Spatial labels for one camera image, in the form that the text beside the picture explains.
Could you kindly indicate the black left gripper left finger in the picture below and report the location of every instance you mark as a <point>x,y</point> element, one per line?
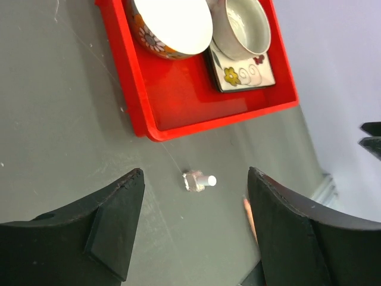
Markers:
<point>87,242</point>

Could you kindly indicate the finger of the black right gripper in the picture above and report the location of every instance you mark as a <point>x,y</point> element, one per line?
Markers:
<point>372,145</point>
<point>371,128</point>

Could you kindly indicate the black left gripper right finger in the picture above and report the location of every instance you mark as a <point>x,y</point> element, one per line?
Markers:
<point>303,242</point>

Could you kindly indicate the glitter nail polish bottle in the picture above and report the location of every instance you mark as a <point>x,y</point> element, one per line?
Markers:
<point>196,181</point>

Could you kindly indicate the person's left hand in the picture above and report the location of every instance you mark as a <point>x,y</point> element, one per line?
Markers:
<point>247,207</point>

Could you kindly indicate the square floral saucer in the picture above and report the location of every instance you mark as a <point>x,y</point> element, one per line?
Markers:
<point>236,76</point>

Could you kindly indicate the grey ceramic cup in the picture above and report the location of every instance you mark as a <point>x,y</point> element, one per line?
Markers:
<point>241,29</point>

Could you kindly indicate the red plastic tray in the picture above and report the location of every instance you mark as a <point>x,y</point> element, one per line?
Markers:
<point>168,99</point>

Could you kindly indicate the floral white bowl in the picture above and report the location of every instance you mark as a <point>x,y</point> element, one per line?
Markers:
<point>170,29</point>

